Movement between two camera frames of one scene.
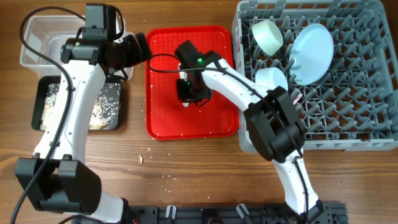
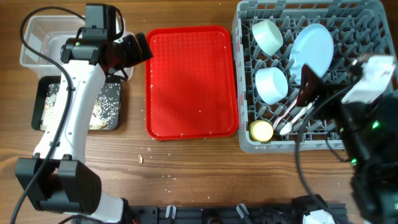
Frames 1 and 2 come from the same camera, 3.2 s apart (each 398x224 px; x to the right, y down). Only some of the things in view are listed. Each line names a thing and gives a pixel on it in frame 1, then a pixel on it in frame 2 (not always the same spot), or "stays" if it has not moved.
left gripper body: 129,53 stays
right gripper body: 190,94 → 326,110
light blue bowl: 270,77 stays
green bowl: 268,37 stays
